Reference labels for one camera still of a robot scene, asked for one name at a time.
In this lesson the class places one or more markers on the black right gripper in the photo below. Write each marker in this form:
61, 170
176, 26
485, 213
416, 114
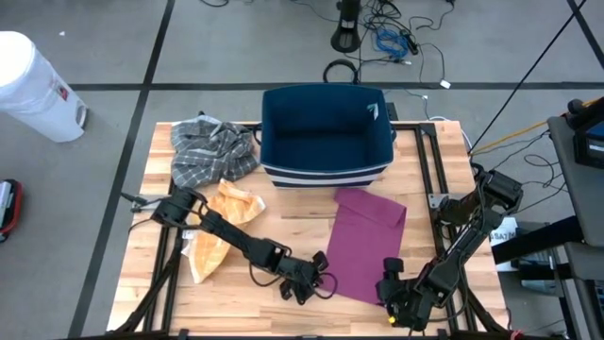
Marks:
417, 300

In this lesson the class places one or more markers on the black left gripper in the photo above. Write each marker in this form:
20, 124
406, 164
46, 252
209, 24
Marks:
292, 269

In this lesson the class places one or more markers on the purple cloth towel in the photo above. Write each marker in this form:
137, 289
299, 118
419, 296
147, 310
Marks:
363, 245

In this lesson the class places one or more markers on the orange checked towel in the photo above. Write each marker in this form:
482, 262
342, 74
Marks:
236, 203

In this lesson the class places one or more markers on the navy white-striped fabric basket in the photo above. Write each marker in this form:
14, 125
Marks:
325, 141

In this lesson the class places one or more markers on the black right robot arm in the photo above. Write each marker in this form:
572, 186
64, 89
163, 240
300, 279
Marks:
500, 189

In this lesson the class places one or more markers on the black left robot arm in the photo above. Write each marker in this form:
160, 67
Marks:
226, 233

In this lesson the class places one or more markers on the grey checked towel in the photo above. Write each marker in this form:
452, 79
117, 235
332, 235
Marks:
207, 151

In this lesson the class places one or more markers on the white printed paper box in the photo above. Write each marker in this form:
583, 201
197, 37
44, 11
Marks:
505, 236

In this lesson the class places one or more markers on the white paper label tag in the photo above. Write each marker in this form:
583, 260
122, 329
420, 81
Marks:
189, 235

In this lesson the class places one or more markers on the small red object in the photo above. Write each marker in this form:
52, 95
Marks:
516, 335

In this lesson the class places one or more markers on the grey equipment cart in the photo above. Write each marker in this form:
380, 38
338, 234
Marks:
580, 198

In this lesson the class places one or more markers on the white power adapter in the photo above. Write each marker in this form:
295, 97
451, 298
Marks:
445, 84

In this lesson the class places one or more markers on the black stand base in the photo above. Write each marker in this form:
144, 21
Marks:
346, 38

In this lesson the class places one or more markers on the black power strip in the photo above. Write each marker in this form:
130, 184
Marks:
409, 43

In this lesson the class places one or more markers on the black electronic device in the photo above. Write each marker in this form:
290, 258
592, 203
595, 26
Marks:
587, 141

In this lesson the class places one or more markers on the thin black pole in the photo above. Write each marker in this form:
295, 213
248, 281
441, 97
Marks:
529, 75

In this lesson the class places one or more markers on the red and black device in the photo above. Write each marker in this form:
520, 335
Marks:
11, 212

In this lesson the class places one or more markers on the white trash bin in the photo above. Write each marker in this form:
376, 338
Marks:
33, 90

